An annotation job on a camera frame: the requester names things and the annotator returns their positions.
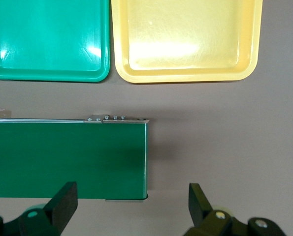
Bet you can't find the green plastic tray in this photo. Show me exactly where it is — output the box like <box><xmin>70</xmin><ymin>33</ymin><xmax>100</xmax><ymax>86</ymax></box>
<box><xmin>0</xmin><ymin>0</ymin><xmax>110</xmax><ymax>83</ymax></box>

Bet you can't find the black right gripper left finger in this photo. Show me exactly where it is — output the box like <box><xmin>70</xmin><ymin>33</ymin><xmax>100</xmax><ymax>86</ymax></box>
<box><xmin>5</xmin><ymin>181</ymin><xmax>78</xmax><ymax>236</ymax></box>

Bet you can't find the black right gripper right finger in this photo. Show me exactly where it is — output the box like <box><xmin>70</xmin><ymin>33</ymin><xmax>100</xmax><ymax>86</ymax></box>
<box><xmin>185</xmin><ymin>183</ymin><xmax>234</xmax><ymax>236</ymax></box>

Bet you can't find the green conveyor belt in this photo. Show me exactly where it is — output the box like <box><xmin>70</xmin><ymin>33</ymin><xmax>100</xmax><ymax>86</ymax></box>
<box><xmin>0</xmin><ymin>114</ymin><xmax>151</xmax><ymax>203</ymax></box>

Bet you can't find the yellow plastic tray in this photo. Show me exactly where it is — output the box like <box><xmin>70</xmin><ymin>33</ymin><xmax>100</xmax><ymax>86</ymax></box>
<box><xmin>111</xmin><ymin>0</ymin><xmax>263</xmax><ymax>85</ymax></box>

